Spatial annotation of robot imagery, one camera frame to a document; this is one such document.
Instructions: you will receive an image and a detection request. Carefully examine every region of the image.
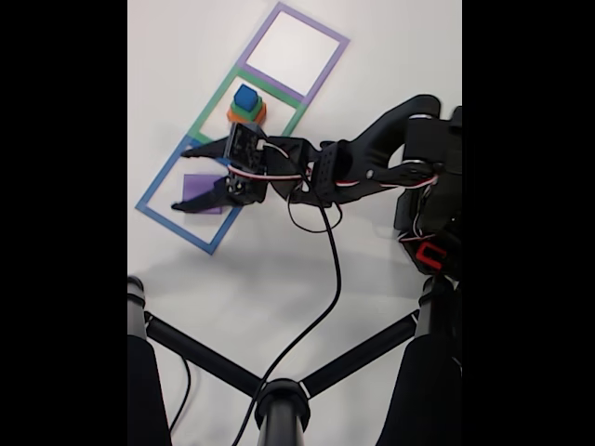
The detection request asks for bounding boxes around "large purple block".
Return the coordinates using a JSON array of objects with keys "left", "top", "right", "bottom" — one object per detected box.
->
[{"left": 181, "top": 174, "right": 224, "bottom": 215}]

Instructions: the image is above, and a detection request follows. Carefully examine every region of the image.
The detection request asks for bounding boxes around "green block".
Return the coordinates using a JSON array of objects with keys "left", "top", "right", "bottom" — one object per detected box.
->
[{"left": 231, "top": 95, "right": 264, "bottom": 118}]

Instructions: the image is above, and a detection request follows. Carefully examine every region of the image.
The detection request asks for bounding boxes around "small blue block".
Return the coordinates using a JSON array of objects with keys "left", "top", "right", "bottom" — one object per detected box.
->
[{"left": 233, "top": 84, "right": 259, "bottom": 112}]

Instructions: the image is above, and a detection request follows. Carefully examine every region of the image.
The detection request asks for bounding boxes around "green tape square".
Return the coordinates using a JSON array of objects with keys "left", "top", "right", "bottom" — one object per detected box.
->
[{"left": 191, "top": 64, "right": 309, "bottom": 146}]

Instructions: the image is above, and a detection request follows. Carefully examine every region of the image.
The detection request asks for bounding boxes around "orange block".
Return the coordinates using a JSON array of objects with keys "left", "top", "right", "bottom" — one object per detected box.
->
[{"left": 226, "top": 100, "right": 269, "bottom": 125}]

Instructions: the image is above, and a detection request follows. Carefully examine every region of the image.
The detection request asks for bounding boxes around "blue tape square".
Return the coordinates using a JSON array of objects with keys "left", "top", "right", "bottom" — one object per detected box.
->
[{"left": 135, "top": 134, "right": 260, "bottom": 256}]

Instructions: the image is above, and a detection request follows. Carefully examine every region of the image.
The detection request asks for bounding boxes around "purple tape square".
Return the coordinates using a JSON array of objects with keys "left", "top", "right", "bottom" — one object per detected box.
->
[{"left": 239, "top": 1, "right": 350, "bottom": 106}]

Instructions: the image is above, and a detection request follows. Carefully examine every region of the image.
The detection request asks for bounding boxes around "red table clamp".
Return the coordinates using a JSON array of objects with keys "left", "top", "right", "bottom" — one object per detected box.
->
[{"left": 415, "top": 241, "right": 448, "bottom": 270}]

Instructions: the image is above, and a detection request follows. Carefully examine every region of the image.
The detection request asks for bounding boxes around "black tripod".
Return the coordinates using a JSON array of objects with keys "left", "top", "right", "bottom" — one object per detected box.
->
[{"left": 127, "top": 274, "right": 463, "bottom": 446}]

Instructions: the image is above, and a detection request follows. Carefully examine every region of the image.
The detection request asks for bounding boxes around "red white servo wire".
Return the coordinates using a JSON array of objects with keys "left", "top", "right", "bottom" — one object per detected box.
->
[{"left": 230, "top": 141, "right": 441, "bottom": 190}]

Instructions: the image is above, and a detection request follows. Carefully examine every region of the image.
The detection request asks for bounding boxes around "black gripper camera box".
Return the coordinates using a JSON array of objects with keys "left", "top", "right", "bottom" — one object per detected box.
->
[{"left": 222, "top": 121, "right": 270, "bottom": 172}]

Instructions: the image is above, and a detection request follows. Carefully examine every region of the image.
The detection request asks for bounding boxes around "thick black cable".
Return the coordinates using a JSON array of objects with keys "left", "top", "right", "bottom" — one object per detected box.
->
[{"left": 231, "top": 185, "right": 344, "bottom": 446}]

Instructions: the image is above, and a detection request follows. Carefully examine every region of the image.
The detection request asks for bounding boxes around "thin black cable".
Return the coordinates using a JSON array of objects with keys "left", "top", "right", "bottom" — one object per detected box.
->
[{"left": 167, "top": 358, "right": 192, "bottom": 433}]

